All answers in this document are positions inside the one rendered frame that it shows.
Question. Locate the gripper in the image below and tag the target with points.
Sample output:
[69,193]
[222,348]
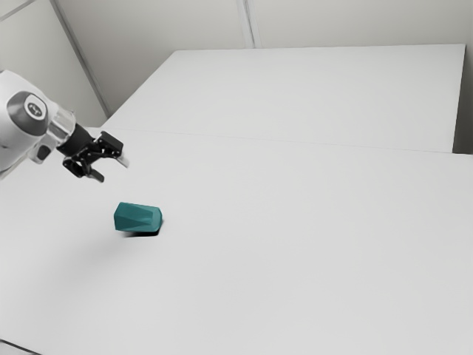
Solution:
[76,141]

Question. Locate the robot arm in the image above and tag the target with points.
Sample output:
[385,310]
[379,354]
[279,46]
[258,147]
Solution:
[22,111]

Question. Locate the teal faceted mug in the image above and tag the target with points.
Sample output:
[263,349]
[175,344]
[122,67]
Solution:
[137,217]

